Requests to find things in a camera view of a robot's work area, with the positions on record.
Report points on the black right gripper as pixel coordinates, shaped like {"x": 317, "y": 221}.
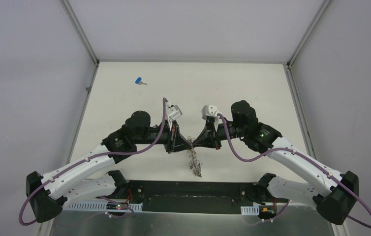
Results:
{"x": 210, "y": 138}

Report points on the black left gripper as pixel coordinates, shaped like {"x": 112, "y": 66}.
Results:
{"x": 173, "y": 138}

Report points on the metal disc with keyrings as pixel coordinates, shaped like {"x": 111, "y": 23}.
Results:
{"x": 195, "y": 164}

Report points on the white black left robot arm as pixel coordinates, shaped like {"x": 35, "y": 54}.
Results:
{"x": 49, "y": 193}

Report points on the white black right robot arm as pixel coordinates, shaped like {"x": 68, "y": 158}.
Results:
{"x": 327, "y": 190}

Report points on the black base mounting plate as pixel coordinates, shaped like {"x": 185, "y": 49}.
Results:
{"x": 193, "y": 197}

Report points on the blue capped key far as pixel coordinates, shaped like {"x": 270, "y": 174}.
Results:
{"x": 139, "y": 81}

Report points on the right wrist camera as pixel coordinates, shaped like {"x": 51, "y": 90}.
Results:
{"x": 209, "y": 111}

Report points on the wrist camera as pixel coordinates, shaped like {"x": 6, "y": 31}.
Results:
{"x": 173, "y": 112}
{"x": 209, "y": 111}

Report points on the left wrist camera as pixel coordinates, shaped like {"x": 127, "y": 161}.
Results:
{"x": 173, "y": 112}

